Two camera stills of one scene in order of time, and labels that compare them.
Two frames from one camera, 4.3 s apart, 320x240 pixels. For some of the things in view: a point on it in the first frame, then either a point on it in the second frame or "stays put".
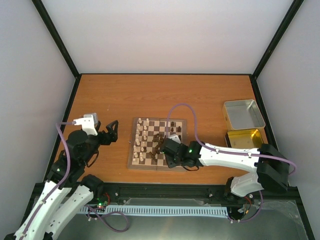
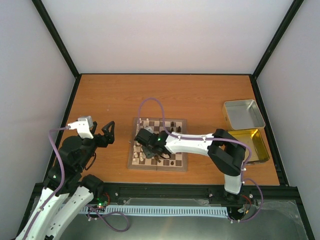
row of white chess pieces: (140, 136) stays put
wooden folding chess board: (147, 137) stays put
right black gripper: (170, 163) to (148, 154)
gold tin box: (248, 138) stays put
